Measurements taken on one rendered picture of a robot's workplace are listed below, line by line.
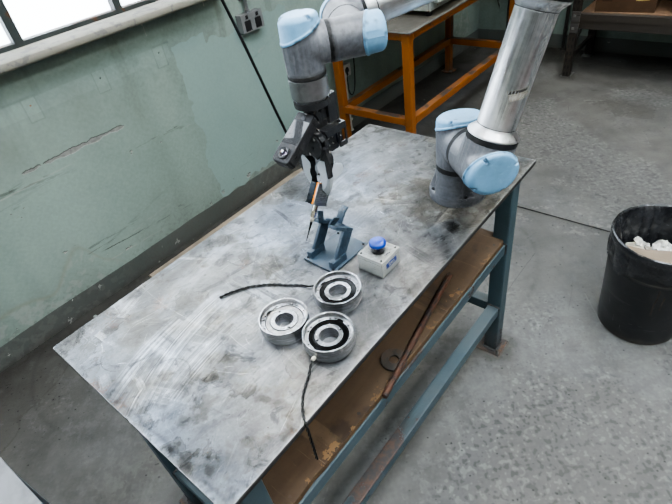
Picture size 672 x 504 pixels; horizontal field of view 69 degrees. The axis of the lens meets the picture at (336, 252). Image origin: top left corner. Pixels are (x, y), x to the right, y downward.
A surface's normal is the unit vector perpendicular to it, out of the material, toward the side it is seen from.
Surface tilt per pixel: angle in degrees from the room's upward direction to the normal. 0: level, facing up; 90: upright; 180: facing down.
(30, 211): 90
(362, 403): 0
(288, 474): 0
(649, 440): 0
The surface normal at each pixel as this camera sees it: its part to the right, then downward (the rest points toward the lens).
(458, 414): -0.14, -0.76
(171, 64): 0.77, 0.32
